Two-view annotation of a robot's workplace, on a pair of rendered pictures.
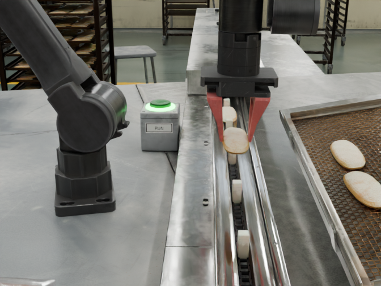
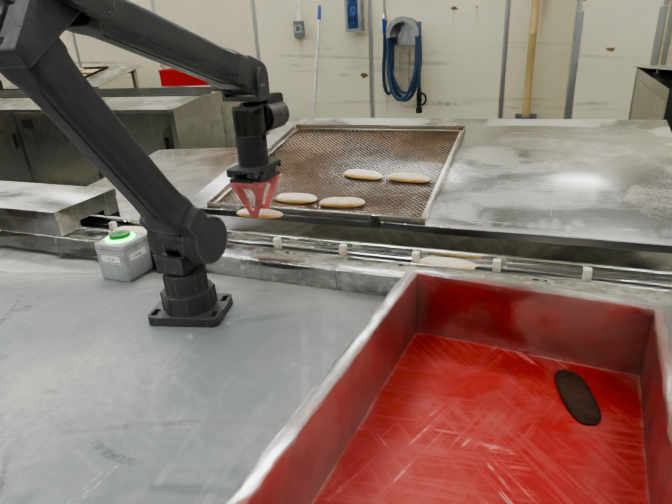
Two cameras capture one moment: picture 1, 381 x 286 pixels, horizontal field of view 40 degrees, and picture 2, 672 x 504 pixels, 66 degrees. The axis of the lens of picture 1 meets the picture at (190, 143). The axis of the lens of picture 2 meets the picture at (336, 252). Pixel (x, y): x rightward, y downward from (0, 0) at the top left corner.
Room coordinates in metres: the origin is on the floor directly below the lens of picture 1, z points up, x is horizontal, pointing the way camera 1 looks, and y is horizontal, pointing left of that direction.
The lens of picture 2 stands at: (0.22, 0.79, 1.25)
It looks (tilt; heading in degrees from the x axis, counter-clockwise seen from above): 23 degrees down; 291
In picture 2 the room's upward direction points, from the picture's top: 3 degrees counter-clockwise
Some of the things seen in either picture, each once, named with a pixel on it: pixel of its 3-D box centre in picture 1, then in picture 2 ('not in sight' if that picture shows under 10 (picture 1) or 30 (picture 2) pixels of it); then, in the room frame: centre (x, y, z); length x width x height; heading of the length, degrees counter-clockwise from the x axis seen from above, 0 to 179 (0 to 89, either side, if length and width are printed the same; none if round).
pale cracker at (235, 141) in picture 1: (235, 138); (259, 212); (0.70, -0.06, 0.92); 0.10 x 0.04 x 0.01; 178
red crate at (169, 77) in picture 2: not in sight; (196, 75); (2.91, -3.18, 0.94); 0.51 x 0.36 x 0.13; 2
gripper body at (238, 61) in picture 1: (238, 58); (252, 154); (0.70, -0.06, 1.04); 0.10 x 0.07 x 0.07; 88
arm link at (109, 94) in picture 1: (94, 122); (186, 243); (0.73, 0.14, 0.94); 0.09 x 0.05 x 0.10; 84
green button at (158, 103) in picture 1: (160, 105); (120, 237); (0.94, 0.06, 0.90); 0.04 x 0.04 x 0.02
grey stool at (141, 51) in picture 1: (131, 80); not in sight; (3.88, 0.45, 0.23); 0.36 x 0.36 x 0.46; 18
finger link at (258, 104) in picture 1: (241, 109); (258, 190); (0.70, -0.07, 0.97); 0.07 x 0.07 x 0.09; 88
